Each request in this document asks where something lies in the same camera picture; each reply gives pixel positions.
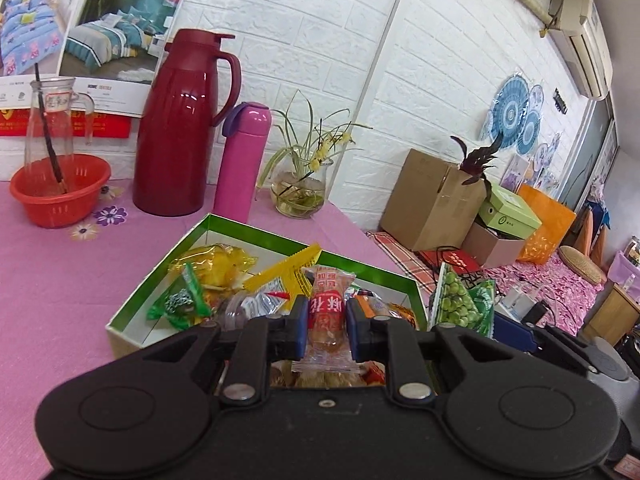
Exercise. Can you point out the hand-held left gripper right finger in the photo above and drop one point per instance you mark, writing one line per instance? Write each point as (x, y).
(357, 330)

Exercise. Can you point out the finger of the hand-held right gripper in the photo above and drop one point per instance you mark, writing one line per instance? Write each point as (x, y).
(515, 332)

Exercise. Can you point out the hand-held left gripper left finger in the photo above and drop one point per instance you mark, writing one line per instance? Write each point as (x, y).
(299, 325)

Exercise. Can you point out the clear red-label twist snack packet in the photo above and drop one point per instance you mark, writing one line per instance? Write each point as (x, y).
(327, 320)

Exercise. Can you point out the yellow chips packet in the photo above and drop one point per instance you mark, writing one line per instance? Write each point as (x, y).
(285, 272)

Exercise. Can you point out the green pea packet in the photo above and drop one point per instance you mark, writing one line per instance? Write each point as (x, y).
(457, 305)

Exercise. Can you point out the green cardboard box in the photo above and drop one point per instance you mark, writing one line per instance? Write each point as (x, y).
(125, 335)

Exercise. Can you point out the black power adapter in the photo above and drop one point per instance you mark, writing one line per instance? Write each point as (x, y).
(537, 312)

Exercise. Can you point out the wooden cabinet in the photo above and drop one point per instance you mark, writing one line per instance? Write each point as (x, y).
(615, 315)

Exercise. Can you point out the pink floral blanket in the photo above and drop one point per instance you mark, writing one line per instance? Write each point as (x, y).
(550, 285)

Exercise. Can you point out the plaid cloth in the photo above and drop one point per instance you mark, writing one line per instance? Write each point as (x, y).
(400, 260)

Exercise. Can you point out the small brown cardboard box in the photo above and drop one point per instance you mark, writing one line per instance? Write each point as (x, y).
(492, 250)

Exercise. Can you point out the purple plastic box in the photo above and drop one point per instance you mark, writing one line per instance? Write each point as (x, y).
(625, 272)

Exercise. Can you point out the round straw cushion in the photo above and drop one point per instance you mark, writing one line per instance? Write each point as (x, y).
(582, 265)

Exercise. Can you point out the red flat box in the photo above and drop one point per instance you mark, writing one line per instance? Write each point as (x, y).
(452, 259)

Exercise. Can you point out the yellow clear snack packet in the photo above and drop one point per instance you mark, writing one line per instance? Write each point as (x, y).
(215, 265)

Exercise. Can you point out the orange bag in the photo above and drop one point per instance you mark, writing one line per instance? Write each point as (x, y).
(550, 225)

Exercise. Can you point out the green shoe box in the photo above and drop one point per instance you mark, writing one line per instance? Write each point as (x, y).
(510, 215)

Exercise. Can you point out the plant in glass vase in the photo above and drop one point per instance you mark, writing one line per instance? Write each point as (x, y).
(300, 195)

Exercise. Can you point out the large brown cardboard box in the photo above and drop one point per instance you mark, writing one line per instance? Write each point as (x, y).
(425, 200)

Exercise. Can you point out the pink insulated bottle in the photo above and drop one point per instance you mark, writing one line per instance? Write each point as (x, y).
(240, 170)

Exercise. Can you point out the purple leaf plant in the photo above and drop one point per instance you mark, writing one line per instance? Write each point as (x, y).
(475, 160)

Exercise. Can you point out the red thermos jug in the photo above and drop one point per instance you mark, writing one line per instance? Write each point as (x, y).
(175, 135)

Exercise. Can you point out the pink floral tablecloth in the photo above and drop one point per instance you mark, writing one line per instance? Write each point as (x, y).
(50, 285)

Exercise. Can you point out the red plastic basin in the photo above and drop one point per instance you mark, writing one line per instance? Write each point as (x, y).
(50, 205)

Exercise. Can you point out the dark stirring stick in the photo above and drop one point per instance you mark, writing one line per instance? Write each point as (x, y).
(50, 145)

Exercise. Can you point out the glass carafe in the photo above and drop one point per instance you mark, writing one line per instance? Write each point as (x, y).
(50, 125)

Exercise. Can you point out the medium blue mandala wall decoration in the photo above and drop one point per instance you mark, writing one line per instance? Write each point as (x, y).
(530, 132)

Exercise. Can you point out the large blue mandala wall decoration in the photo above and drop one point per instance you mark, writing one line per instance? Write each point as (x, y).
(507, 110)

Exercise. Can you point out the black wall hook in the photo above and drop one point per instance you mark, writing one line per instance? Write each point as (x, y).
(560, 100)

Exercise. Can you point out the white wall air conditioner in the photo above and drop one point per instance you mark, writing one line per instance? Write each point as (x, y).
(582, 35)

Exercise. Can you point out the teal bedding wall poster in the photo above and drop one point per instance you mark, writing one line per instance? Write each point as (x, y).
(115, 25)

